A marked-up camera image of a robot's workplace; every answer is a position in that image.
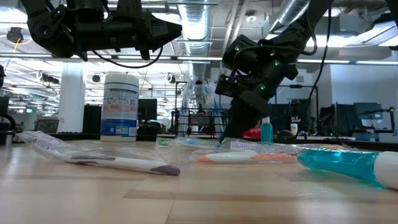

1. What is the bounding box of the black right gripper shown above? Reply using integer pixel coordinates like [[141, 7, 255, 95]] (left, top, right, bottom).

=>
[[215, 74, 271, 140]]

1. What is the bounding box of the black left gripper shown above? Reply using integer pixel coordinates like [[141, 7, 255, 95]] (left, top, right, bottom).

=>
[[73, 9, 183, 54]]

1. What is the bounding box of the blue white toothbrush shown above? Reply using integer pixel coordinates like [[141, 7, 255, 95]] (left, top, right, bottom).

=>
[[220, 138, 301, 154]]

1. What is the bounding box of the teal mouthwash bottle white cap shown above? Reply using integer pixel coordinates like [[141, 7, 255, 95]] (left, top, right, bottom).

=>
[[297, 147, 398, 191], [260, 116, 274, 144]]

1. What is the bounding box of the orange toothbrush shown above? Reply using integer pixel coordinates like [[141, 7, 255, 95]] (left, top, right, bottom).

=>
[[195, 150, 299, 165]]

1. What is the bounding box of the green toothbrush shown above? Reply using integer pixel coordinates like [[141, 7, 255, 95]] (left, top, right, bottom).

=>
[[156, 136, 222, 149]]

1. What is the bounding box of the white purple toothbrush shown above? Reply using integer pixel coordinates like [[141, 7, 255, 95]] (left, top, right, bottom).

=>
[[181, 76, 196, 138]]

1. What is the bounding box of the person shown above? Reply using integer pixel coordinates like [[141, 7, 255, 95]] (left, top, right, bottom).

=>
[[284, 98, 307, 138], [241, 119, 262, 140]]

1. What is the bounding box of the white wipes canister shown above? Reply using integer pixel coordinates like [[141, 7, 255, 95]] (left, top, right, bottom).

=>
[[100, 72, 140, 142]]

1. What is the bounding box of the black cabinet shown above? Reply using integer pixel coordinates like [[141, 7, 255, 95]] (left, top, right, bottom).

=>
[[82, 104, 103, 134]]

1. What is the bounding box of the white column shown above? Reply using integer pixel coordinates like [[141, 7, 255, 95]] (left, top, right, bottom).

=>
[[57, 62, 87, 134]]

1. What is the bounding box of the purple toothbrush in clear wrapper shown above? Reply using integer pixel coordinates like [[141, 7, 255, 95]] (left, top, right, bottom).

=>
[[14, 130, 182, 177]]

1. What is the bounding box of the black computer monitor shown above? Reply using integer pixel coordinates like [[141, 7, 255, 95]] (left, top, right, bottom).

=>
[[353, 101, 384, 121]]

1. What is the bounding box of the black ceiling device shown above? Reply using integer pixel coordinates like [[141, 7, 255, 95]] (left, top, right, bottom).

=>
[[6, 27, 25, 44]]

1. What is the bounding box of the silver ventilation duct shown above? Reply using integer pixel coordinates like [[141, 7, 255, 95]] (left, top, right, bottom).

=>
[[177, 0, 217, 58], [269, 0, 312, 34]]

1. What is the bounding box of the black wire caddy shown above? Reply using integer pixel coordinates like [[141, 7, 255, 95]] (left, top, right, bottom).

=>
[[175, 107, 228, 138]]

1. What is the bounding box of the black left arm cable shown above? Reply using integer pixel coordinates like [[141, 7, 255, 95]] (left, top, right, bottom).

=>
[[91, 46, 165, 69]]

